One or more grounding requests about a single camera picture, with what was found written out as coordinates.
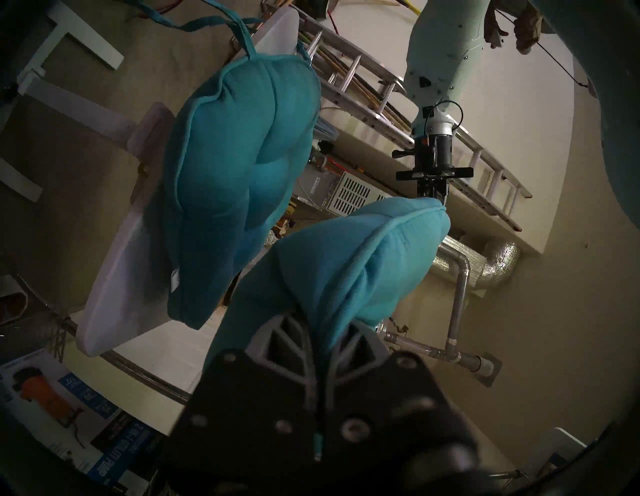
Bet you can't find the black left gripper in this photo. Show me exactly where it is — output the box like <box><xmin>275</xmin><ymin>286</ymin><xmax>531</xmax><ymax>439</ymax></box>
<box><xmin>392</xmin><ymin>135</ymin><xmax>474</xmax><ymax>207</ymax></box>

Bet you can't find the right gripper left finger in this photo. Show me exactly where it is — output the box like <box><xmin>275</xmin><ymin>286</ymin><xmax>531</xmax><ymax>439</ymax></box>
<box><xmin>162</xmin><ymin>310</ymin><xmax>321</xmax><ymax>481</ymax></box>

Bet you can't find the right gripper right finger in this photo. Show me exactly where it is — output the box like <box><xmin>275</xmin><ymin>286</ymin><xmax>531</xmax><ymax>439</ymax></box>
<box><xmin>320</xmin><ymin>322</ymin><xmax>451</xmax><ymax>446</ymax></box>

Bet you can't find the teal tufted seat cushion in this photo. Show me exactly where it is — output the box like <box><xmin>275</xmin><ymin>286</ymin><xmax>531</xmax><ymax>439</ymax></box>
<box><xmin>202</xmin><ymin>196</ymin><xmax>451</xmax><ymax>381</ymax></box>
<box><xmin>125</xmin><ymin>0</ymin><xmax>322</xmax><ymax>330</ymax></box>

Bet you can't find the white furnace unit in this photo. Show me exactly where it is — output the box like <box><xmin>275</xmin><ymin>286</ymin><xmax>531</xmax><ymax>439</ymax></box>
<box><xmin>322</xmin><ymin>170</ymin><xmax>391</xmax><ymax>217</ymax></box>

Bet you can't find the galvanized metal vent pipe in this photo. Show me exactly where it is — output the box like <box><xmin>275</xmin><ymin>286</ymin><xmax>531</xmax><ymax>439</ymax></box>
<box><xmin>382</xmin><ymin>250</ymin><xmax>501</xmax><ymax>388</ymax></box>

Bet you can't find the aluminium step ladder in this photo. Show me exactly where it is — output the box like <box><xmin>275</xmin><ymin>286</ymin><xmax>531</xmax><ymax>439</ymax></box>
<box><xmin>295</xmin><ymin>5</ymin><xmax>533</xmax><ymax>232</ymax></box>

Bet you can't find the brown work glove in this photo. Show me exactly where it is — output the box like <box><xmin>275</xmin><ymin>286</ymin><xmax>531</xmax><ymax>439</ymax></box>
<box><xmin>514</xmin><ymin>0</ymin><xmax>544</xmax><ymax>54</ymax></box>
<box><xmin>484</xmin><ymin>2</ymin><xmax>509</xmax><ymax>49</ymax></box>

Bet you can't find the white folding table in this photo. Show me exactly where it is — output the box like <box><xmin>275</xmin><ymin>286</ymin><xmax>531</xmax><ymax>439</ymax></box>
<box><xmin>0</xmin><ymin>0</ymin><xmax>301</xmax><ymax>357</ymax></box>

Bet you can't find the blue utility pump box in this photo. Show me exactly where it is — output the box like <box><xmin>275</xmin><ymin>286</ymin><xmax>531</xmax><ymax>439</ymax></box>
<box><xmin>0</xmin><ymin>350</ymin><xmax>167</xmax><ymax>496</ymax></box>

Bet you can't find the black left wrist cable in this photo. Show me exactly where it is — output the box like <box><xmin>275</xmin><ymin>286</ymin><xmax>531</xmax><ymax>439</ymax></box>
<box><xmin>422</xmin><ymin>100</ymin><xmax>465</xmax><ymax>137</ymax></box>

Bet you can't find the silver insulated flexible duct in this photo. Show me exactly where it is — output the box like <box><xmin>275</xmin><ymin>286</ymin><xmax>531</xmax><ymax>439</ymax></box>
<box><xmin>435</xmin><ymin>235</ymin><xmax>521</xmax><ymax>292</ymax></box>

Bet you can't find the chrome wire shelf rack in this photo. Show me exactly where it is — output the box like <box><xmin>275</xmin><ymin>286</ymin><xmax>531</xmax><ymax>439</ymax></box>
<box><xmin>0</xmin><ymin>260</ymin><xmax>197</xmax><ymax>406</ymax></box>

